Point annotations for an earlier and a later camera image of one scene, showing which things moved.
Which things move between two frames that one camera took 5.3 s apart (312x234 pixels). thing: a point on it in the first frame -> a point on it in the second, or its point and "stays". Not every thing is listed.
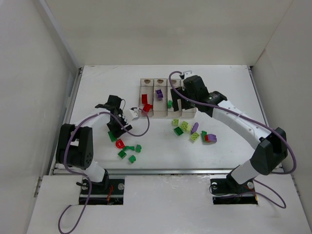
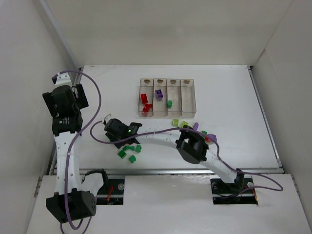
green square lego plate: (122, 154) stays
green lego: (169, 104) stays
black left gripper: (116, 127) -> (79, 95)
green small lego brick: (138, 148) stays
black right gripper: (182, 96) -> (112, 137)
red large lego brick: (147, 107) stays
